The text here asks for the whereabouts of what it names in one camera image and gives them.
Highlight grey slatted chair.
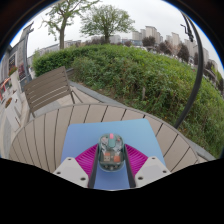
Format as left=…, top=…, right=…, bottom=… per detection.
left=22, top=65, right=84, bottom=118

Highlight black curved parasol pole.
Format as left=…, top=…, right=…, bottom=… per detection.
left=173, top=11, right=205, bottom=129

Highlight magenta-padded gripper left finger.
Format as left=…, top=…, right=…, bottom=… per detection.
left=52, top=144, right=100, bottom=189

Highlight transparent computer mouse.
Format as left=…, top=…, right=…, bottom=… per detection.
left=97, top=132, right=126, bottom=173

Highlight blue mouse pad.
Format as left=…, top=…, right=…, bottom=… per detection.
left=60, top=118, right=167, bottom=191

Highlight thin-leaved tree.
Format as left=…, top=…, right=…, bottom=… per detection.
left=41, top=0, right=99, bottom=50

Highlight white planter box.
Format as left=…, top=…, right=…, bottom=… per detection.
left=1, top=96, right=23, bottom=131

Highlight grey sign pillar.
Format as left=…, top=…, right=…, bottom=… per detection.
left=18, top=21, right=35, bottom=81

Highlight dense leafy tree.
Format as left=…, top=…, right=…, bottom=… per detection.
left=79, top=3, right=136, bottom=44

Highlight distant apartment buildings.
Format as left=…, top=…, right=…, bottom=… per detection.
left=131, top=25, right=218, bottom=68

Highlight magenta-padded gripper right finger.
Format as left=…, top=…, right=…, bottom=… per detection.
left=123, top=143, right=172, bottom=189

